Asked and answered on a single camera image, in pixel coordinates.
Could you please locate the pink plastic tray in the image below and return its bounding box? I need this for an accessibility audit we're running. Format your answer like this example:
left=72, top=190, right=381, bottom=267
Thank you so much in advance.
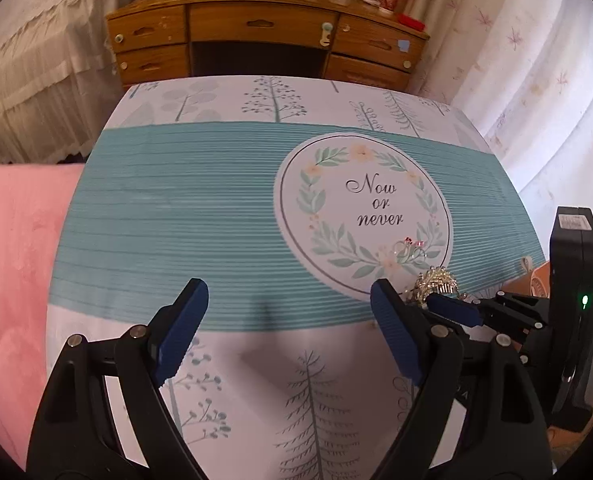
left=502, top=262, right=551, bottom=298

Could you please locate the gold leaf bracelet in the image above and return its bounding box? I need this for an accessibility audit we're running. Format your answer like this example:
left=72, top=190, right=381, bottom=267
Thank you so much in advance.
left=403, top=264, right=466, bottom=306

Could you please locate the right hand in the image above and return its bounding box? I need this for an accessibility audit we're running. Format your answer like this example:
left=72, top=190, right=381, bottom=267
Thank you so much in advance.
left=547, top=414, right=593, bottom=468

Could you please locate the tree print tablecloth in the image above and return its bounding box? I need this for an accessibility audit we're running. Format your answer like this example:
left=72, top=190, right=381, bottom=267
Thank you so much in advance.
left=46, top=76, right=544, bottom=479

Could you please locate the pink fluffy blanket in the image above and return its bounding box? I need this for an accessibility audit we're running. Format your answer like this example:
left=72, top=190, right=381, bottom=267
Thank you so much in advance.
left=0, top=164, right=83, bottom=466

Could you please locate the white floral curtain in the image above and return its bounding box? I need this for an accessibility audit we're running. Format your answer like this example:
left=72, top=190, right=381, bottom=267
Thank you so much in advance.
left=406, top=0, right=593, bottom=231

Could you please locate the red box on desk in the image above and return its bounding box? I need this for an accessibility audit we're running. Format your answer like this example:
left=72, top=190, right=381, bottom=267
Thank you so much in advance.
left=397, top=13, right=426, bottom=32

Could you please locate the white lace cover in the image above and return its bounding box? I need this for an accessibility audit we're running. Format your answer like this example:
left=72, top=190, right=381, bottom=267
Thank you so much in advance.
left=0, top=0, right=133, bottom=164

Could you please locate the wooden desk with drawers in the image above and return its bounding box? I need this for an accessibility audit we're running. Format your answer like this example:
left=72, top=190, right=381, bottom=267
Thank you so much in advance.
left=106, top=0, right=429, bottom=91

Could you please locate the small silver ring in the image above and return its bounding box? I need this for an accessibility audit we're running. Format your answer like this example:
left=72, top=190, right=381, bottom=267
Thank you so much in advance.
left=391, top=236, right=430, bottom=264

